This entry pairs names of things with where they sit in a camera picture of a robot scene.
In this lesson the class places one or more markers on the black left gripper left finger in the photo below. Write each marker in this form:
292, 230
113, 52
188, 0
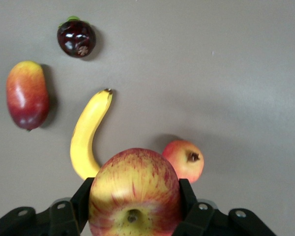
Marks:
64, 218

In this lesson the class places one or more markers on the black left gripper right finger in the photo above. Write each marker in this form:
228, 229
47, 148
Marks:
201, 218

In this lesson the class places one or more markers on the red yellow streaked apple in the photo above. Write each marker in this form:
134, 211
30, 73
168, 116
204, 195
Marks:
135, 186

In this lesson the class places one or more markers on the yellow banana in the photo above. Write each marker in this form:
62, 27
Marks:
86, 137

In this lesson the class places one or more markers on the red yellow mango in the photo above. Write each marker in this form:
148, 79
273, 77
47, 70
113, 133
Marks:
27, 96

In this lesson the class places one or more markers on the dark purple mangosteen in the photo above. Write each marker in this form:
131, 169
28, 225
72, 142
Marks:
76, 37

